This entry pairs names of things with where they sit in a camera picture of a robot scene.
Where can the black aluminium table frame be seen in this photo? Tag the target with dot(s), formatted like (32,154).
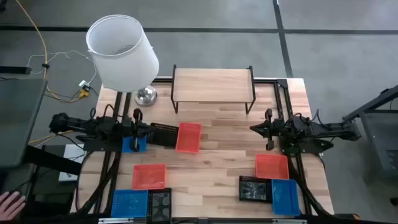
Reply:
(267,81)

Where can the wooden shelf black metal frame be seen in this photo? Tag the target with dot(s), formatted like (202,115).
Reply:
(213,85)

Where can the black power strip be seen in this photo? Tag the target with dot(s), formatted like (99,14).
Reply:
(15,70)

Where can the grey metal cart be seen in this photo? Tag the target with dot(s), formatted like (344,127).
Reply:
(376,130)

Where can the blue plastic basket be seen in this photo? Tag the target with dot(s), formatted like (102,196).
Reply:
(127,147)
(129,203)
(285,197)

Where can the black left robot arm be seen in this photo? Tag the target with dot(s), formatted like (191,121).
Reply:
(77,124)

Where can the black desk support bar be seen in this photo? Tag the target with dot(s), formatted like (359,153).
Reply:
(53,160)

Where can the silver lamp base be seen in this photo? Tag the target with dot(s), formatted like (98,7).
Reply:
(146,96)

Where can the black plastic basket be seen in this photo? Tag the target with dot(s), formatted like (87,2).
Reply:
(160,205)
(255,189)
(164,135)

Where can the person's hand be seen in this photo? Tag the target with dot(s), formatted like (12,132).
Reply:
(11,207)

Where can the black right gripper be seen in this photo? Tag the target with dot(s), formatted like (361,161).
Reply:
(275,129)

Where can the white power adapter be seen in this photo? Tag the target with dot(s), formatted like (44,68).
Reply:
(84,83)

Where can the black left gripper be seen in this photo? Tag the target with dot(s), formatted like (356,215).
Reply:
(136,130)

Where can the orange plastic basket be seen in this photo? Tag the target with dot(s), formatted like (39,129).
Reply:
(188,138)
(272,167)
(149,177)

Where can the grey desk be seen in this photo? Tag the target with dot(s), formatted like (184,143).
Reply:
(18,118)

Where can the silver metal bracket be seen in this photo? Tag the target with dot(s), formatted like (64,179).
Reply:
(289,221)
(115,220)

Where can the white box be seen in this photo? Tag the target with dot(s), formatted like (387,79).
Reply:
(73,154)

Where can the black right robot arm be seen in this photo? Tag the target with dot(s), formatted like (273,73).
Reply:
(329,130)

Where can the white lamp shade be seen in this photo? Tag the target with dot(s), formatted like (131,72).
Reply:
(124,62)

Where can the yellow plug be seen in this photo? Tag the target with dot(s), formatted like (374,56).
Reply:
(84,93)

